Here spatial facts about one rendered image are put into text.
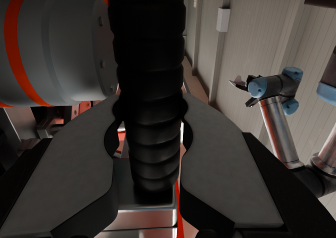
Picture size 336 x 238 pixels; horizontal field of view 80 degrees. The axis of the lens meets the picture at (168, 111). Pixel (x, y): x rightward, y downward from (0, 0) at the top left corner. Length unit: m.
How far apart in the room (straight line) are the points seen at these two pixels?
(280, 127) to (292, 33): 4.59
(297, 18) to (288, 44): 0.53
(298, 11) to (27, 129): 5.20
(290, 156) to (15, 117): 0.81
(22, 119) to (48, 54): 0.17
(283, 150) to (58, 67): 0.77
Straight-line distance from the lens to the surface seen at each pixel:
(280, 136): 0.85
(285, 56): 5.49
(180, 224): 3.01
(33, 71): 0.25
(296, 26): 5.37
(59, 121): 0.58
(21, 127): 0.39
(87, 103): 0.63
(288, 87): 0.93
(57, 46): 0.24
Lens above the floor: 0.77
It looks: 32 degrees up
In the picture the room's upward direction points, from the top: 180 degrees clockwise
